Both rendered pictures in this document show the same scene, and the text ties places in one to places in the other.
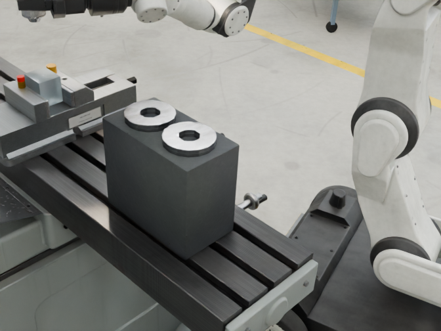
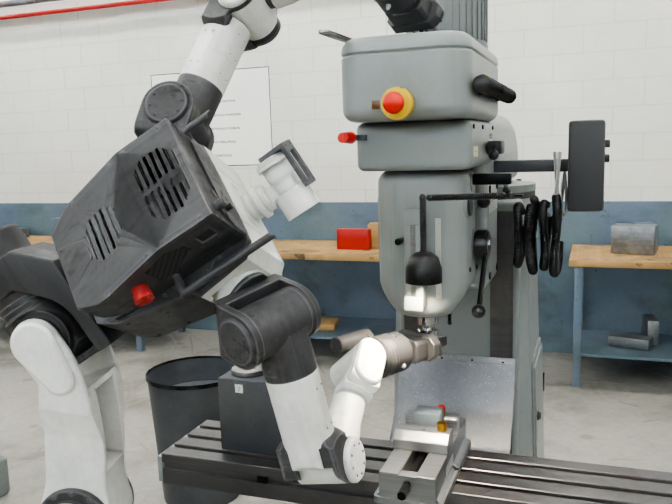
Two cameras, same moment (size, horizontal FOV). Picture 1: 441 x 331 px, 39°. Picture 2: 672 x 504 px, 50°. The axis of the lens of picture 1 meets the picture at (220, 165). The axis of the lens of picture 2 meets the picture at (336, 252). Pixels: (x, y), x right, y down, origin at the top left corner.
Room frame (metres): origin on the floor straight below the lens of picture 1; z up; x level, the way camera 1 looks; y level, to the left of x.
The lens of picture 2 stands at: (2.55, -0.40, 1.69)
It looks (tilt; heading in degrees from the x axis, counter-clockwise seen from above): 9 degrees down; 158
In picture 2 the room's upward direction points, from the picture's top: 2 degrees counter-clockwise
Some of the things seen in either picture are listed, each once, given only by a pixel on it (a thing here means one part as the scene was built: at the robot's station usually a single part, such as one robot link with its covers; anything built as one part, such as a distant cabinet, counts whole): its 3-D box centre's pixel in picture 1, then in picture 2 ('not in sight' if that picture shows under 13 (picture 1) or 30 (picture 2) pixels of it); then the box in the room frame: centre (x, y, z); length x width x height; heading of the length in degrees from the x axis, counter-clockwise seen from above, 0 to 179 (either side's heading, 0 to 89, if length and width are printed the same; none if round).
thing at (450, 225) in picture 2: not in sight; (427, 240); (1.17, 0.39, 1.47); 0.21 x 0.19 x 0.32; 47
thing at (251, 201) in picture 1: (242, 206); not in sight; (1.47, -0.07, 0.52); 0.22 x 0.06 x 0.06; 137
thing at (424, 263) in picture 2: not in sight; (423, 266); (1.34, 0.29, 1.44); 0.07 x 0.07 x 0.06
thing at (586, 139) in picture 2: not in sight; (589, 164); (1.18, 0.84, 1.62); 0.20 x 0.09 x 0.21; 137
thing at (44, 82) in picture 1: (43, 87); (428, 422); (1.17, 0.39, 1.05); 0.06 x 0.05 x 0.06; 47
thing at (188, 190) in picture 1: (169, 172); (269, 407); (0.89, 0.09, 1.04); 0.22 x 0.12 x 0.20; 47
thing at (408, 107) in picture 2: not in sight; (397, 103); (1.34, 0.23, 1.76); 0.06 x 0.02 x 0.06; 47
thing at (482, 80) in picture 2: not in sight; (495, 90); (1.25, 0.52, 1.79); 0.45 x 0.04 x 0.04; 137
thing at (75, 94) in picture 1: (66, 86); (423, 438); (1.21, 0.35, 1.03); 0.12 x 0.06 x 0.04; 47
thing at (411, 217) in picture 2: not in sight; (415, 259); (1.26, 0.31, 1.45); 0.04 x 0.04 x 0.21; 47
